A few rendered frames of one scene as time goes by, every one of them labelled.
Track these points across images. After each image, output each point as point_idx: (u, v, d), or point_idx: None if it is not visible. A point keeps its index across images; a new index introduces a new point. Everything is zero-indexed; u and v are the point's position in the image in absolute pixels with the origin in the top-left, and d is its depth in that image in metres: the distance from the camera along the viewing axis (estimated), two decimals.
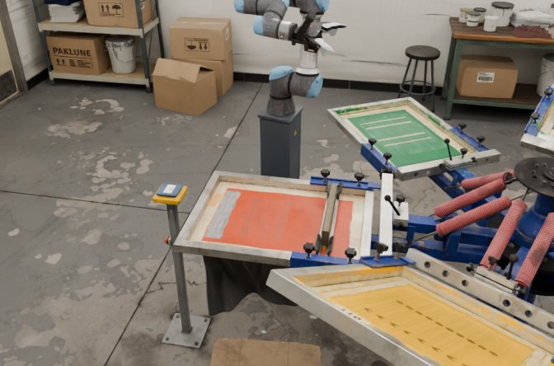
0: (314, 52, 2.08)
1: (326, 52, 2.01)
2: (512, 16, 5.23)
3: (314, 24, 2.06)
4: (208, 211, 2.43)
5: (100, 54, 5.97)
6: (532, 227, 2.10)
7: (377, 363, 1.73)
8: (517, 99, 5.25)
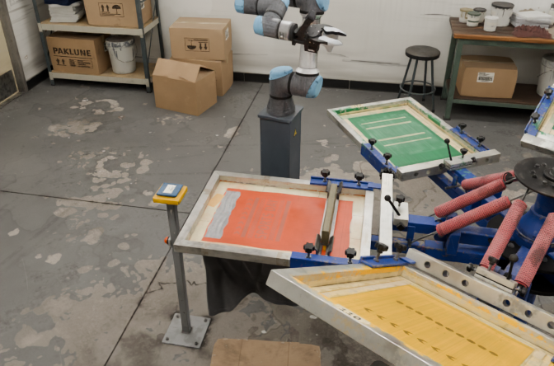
0: (314, 52, 2.08)
1: (333, 47, 2.02)
2: (512, 16, 5.23)
3: (314, 24, 2.06)
4: (208, 211, 2.43)
5: (100, 54, 5.97)
6: (532, 227, 2.10)
7: (377, 363, 1.73)
8: (517, 99, 5.25)
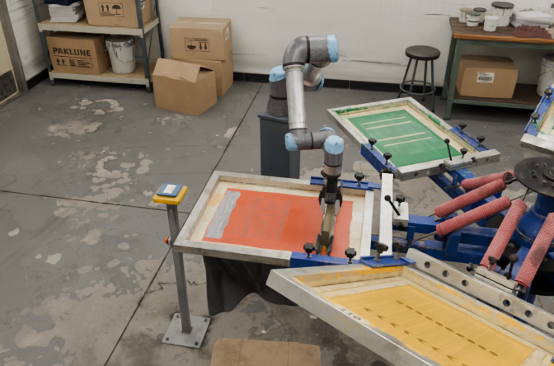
0: None
1: None
2: (512, 16, 5.23)
3: (339, 193, 2.24)
4: (208, 211, 2.43)
5: (100, 54, 5.97)
6: (532, 227, 2.10)
7: (377, 363, 1.73)
8: (517, 99, 5.25)
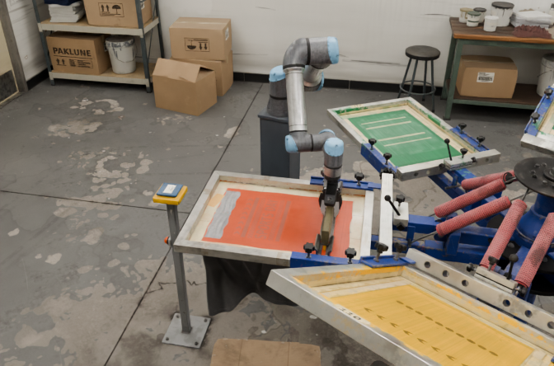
0: None
1: None
2: (512, 16, 5.23)
3: (338, 194, 2.24)
4: (208, 211, 2.43)
5: (100, 54, 5.97)
6: (532, 227, 2.10)
7: (377, 363, 1.73)
8: (517, 99, 5.25)
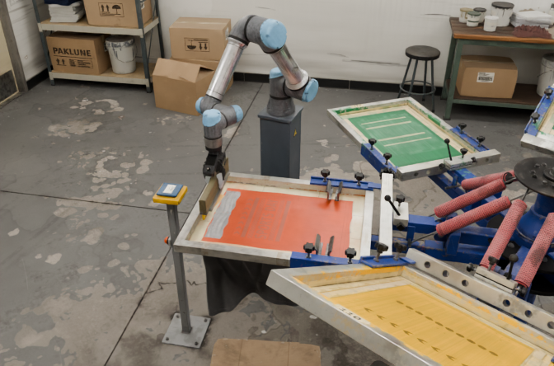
0: None
1: None
2: (512, 16, 5.23)
3: (220, 166, 2.28)
4: (208, 211, 2.43)
5: (100, 54, 5.97)
6: (532, 227, 2.10)
7: (377, 363, 1.73)
8: (517, 99, 5.25)
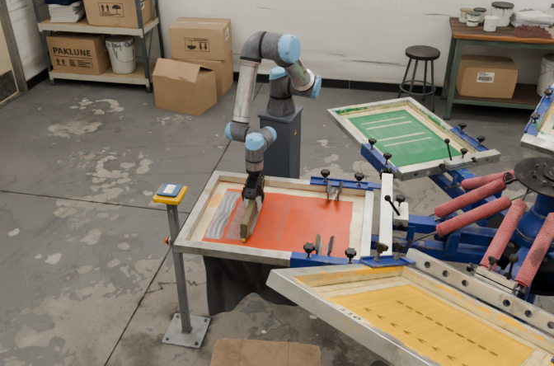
0: None
1: None
2: (512, 16, 5.23)
3: (260, 189, 2.29)
4: (208, 211, 2.43)
5: (100, 54, 5.97)
6: (532, 227, 2.10)
7: (377, 363, 1.73)
8: (517, 99, 5.25)
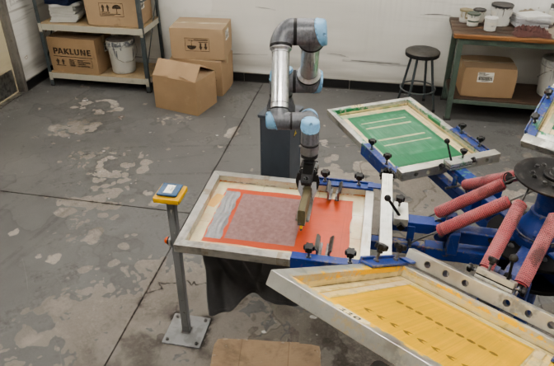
0: None
1: None
2: (512, 16, 5.23)
3: (316, 175, 2.22)
4: (208, 211, 2.43)
5: (100, 54, 5.97)
6: (532, 227, 2.10)
7: (377, 363, 1.73)
8: (517, 99, 5.25)
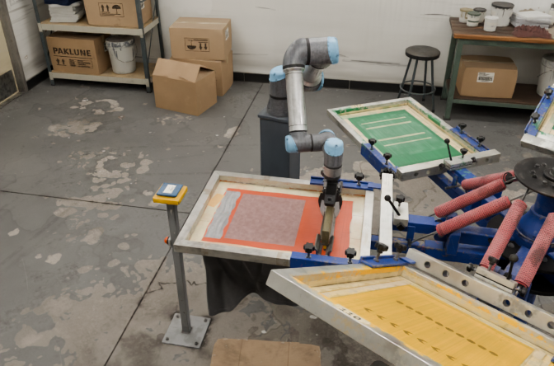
0: None
1: None
2: (512, 16, 5.23)
3: (338, 194, 2.24)
4: (208, 211, 2.43)
5: (100, 54, 5.97)
6: (532, 227, 2.10)
7: (377, 363, 1.73)
8: (517, 99, 5.25)
